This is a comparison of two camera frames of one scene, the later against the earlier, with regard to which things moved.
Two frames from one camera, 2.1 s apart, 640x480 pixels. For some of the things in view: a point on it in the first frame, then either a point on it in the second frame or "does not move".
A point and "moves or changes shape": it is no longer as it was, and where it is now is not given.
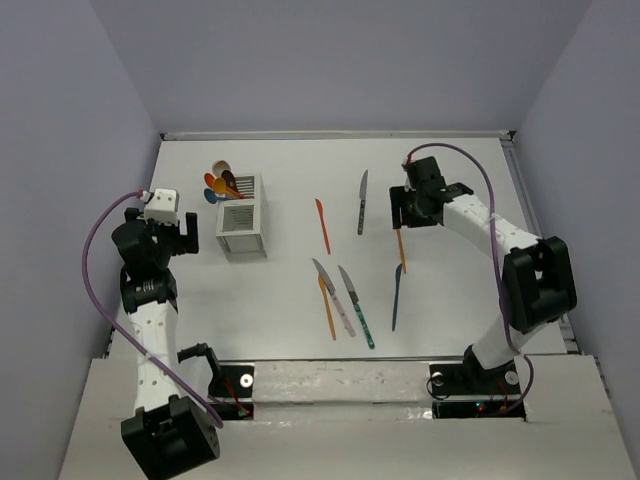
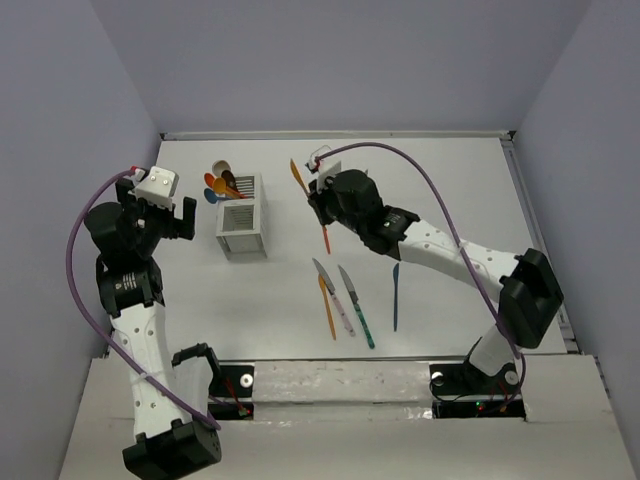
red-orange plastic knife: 322,216 does not move
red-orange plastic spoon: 209,179 does not move
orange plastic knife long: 402,252 moves or changes shape
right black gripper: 400,197 → 319,199
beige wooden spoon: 219,166 does not move
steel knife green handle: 355,300 does not move
